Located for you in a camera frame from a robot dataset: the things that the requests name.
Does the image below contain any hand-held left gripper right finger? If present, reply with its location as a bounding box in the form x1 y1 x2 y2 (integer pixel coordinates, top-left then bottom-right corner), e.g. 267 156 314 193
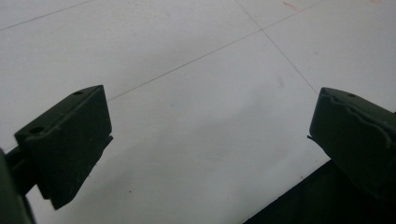
307 87 396 201

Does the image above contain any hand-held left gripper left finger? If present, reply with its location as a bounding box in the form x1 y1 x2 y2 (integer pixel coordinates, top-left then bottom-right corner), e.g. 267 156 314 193
14 84 114 211

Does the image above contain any dark flat object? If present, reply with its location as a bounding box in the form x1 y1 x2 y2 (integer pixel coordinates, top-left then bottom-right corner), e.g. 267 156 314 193
242 159 396 224

